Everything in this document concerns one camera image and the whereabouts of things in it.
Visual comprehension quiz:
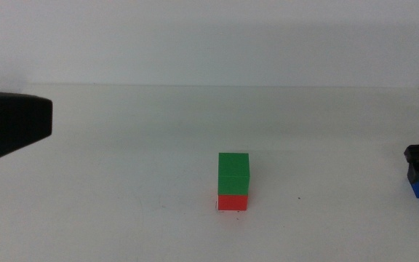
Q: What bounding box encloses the green cube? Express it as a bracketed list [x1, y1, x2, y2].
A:
[217, 151, 251, 197]

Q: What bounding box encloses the red cube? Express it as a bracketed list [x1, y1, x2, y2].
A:
[217, 194, 250, 212]

